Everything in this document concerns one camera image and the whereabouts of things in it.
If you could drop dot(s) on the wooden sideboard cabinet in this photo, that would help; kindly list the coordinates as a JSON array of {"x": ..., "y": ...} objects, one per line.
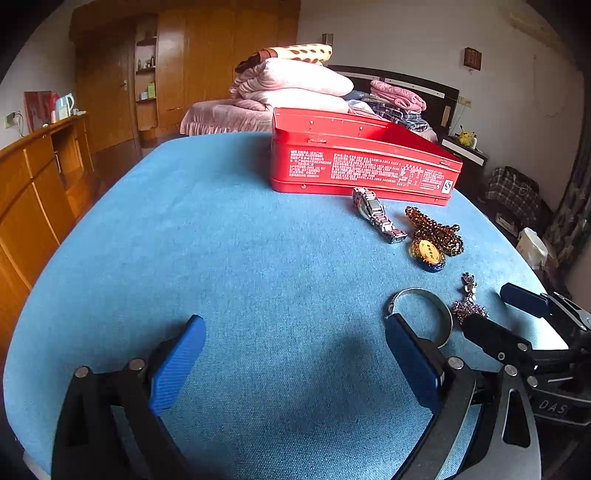
[{"x": 48, "y": 182}]

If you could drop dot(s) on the plaid bag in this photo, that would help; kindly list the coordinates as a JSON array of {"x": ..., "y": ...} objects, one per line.
[{"x": 518, "y": 197}]

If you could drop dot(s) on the dark nightstand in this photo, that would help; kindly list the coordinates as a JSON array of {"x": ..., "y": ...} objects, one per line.
[{"x": 472, "y": 176}]

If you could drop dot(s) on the red metal tin box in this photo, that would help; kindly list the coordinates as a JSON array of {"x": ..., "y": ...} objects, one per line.
[{"x": 331, "y": 153}]

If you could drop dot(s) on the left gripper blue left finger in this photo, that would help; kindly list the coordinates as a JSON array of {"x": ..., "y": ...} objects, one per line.
[{"x": 147, "y": 388}]

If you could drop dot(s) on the wooden wardrobe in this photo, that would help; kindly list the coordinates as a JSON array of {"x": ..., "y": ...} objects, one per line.
[{"x": 139, "y": 65}]

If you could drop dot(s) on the red box on sideboard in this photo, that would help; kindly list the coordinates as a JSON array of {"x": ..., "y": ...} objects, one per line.
[{"x": 39, "y": 109}]

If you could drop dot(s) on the folded plaid clothes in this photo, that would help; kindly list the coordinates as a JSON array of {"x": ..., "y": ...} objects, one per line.
[{"x": 369, "y": 104}]

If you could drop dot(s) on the yellow pikachu plush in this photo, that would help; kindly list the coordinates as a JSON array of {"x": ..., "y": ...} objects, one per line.
[{"x": 467, "y": 138}]

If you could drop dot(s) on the folded pink clothes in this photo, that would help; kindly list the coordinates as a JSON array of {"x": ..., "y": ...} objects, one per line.
[{"x": 401, "y": 97}]

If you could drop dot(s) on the brown wall ornament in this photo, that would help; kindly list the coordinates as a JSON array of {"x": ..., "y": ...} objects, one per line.
[{"x": 472, "y": 59}]

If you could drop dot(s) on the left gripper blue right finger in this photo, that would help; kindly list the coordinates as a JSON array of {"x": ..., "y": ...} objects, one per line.
[{"x": 443, "y": 385}]

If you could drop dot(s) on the wall switch box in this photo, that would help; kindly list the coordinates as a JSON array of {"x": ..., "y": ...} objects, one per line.
[{"x": 328, "y": 39}]

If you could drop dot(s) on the silver bangle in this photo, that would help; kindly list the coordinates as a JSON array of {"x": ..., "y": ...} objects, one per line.
[{"x": 438, "y": 324}]

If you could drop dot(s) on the white electric kettle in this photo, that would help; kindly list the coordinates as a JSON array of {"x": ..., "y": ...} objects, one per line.
[{"x": 64, "y": 106}]

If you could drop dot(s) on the blue table cloth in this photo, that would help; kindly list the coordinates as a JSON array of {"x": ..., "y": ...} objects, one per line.
[{"x": 296, "y": 380}]

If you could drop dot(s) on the spotted rolled blanket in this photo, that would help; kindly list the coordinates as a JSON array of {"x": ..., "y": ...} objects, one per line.
[{"x": 308, "y": 53}]

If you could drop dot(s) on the bed with pink cover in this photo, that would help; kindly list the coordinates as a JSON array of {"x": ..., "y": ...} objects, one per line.
[{"x": 222, "y": 116}]

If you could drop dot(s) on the stack of pink quilts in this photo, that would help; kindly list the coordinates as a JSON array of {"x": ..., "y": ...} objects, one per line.
[{"x": 284, "y": 83}]

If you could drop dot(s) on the silver metal wristwatch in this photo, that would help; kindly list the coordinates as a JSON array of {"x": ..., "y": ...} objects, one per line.
[{"x": 373, "y": 210}]

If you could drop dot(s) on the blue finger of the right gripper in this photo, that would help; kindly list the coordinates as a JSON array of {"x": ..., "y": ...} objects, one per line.
[
  {"x": 529, "y": 302},
  {"x": 499, "y": 342}
]

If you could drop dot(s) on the dark wooden headboard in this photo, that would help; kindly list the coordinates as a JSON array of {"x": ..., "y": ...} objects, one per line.
[{"x": 441, "y": 99}]

